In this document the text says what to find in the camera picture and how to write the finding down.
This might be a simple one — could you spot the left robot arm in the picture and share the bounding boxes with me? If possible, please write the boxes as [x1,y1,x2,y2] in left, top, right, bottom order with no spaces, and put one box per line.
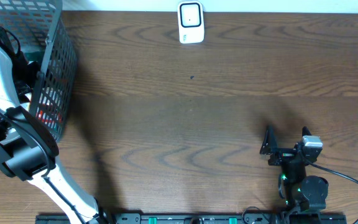
[0,26,105,223]

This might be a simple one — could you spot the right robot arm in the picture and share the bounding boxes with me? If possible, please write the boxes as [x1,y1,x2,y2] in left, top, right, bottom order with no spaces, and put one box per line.
[260,126,329,223]

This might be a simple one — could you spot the white barcode scanner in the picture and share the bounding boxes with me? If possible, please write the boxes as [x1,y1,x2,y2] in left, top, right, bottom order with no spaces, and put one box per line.
[177,1,204,44]

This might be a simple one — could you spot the grey plastic mesh basket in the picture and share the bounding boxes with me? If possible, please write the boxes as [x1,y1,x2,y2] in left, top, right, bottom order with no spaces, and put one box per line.
[0,0,78,141]

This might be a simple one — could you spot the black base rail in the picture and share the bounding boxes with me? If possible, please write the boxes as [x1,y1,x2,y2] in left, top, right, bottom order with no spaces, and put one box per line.
[35,212,348,224]

